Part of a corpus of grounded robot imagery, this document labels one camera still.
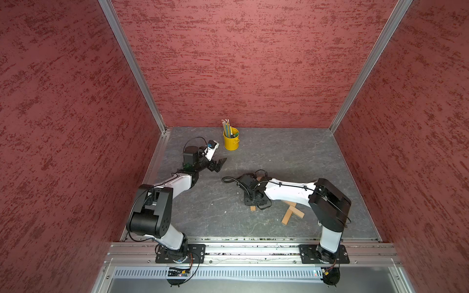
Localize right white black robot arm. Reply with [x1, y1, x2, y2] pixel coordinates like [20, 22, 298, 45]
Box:
[235, 173, 351, 263]

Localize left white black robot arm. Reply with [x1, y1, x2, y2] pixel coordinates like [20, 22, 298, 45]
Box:
[126, 140, 226, 256]

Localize yellow metal pencil bucket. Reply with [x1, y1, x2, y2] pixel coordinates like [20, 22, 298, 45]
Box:
[223, 128, 239, 151]

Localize bundle of coloured pencils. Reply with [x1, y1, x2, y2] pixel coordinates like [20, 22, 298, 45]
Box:
[222, 119, 233, 139]

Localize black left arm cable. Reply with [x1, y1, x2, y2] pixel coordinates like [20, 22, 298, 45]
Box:
[182, 136, 209, 149]

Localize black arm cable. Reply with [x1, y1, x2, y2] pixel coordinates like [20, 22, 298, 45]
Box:
[221, 169, 274, 211]
[182, 136, 209, 149]

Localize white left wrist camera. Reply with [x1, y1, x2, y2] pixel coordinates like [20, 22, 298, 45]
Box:
[203, 140, 220, 161]

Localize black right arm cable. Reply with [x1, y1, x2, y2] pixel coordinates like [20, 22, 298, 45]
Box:
[221, 169, 274, 211]

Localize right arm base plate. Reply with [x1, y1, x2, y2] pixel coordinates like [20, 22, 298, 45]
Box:
[298, 244, 350, 266]

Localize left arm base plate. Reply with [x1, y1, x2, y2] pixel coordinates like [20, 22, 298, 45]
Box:
[155, 244, 206, 264]

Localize aluminium front rail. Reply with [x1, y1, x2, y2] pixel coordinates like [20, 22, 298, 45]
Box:
[104, 238, 403, 267]

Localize left aluminium frame post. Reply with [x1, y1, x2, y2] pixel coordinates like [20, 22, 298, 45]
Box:
[98, 0, 167, 134]

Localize aluminium frame post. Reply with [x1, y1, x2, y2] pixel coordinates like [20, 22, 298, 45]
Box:
[98, 0, 167, 134]
[329, 0, 413, 133]

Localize white perforated cable duct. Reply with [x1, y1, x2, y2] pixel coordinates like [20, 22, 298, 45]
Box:
[113, 266, 322, 282]

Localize right aluminium frame post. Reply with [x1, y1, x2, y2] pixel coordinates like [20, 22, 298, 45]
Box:
[329, 0, 413, 133]

